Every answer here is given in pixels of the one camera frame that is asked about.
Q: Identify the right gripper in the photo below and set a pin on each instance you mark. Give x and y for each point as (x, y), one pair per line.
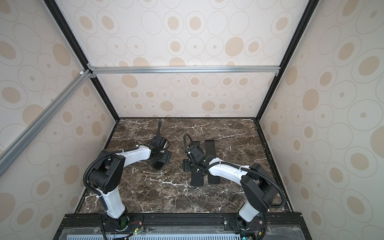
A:
(185, 168)

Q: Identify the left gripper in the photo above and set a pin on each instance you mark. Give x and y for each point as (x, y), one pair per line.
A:
(167, 154)

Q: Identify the black phone case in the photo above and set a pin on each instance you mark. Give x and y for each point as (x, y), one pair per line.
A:
(214, 180)
(197, 179)

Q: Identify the blue phone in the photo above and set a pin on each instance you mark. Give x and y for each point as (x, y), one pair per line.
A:
(210, 148)

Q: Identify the black phone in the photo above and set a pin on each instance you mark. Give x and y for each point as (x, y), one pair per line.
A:
(197, 144)
(159, 163)

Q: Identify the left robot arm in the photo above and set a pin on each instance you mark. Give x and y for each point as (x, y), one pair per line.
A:
(104, 174)

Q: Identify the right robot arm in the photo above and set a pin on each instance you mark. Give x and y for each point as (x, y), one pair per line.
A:
(261, 191)

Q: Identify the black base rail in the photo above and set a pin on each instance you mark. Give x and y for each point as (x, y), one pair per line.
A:
(272, 226)

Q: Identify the horizontal aluminium rail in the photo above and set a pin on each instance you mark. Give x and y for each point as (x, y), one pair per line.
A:
(185, 70)

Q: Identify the left aluminium rail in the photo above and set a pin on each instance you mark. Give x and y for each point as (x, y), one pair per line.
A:
(26, 137)

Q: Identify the left black corner post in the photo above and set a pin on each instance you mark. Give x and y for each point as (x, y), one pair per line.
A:
(74, 44)

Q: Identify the black corner post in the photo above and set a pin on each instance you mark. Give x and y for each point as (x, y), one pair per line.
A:
(74, 44)
(302, 25)

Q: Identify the right black corner post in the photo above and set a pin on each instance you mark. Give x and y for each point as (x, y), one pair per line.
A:
(302, 25)

